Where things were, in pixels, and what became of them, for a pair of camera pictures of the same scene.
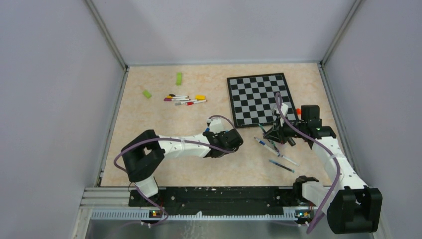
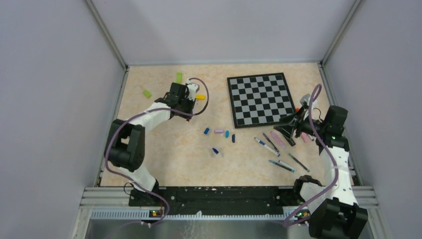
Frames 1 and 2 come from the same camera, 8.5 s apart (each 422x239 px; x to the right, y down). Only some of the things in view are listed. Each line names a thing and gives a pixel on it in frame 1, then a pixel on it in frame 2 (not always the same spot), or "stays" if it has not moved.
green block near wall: (147, 93) stays
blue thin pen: (281, 166) stays
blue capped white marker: (269, 148) stays
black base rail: (185, 201) stays
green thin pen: (271, 142) -> (290, 155)
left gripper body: (225, 152) -> (187, 105)
